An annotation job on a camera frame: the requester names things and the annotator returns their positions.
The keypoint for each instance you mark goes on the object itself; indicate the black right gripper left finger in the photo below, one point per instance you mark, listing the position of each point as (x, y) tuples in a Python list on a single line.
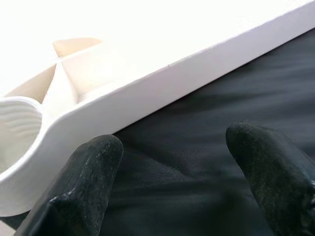
[(81, 186)]

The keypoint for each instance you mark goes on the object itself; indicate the white plastic table top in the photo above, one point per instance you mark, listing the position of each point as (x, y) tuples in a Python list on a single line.
[(172, 37)]

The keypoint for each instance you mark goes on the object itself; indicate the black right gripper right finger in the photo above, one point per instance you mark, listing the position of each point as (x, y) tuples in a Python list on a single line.
[(275, 177)]

